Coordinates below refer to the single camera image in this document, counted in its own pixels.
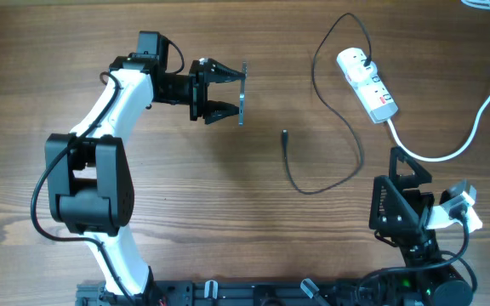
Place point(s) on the white USB charger plug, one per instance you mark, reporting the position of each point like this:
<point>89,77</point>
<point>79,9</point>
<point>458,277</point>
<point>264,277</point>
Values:
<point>360,73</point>

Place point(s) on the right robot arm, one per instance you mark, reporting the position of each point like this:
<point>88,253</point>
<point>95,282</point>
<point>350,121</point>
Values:
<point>427,276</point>

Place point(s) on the white power strip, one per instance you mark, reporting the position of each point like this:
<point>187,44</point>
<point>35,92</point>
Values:
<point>373,94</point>

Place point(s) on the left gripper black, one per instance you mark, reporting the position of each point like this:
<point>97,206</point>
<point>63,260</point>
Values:
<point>197,83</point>

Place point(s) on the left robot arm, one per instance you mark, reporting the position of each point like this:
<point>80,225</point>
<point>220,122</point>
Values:
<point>90,189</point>

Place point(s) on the turquoise screen Galaxy smartphone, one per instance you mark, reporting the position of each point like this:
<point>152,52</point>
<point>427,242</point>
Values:
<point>242,94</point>

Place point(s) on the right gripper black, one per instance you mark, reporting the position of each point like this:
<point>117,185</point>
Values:
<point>404,216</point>

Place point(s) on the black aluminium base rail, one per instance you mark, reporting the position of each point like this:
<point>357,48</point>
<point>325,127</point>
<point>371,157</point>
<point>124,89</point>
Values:
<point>212,292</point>

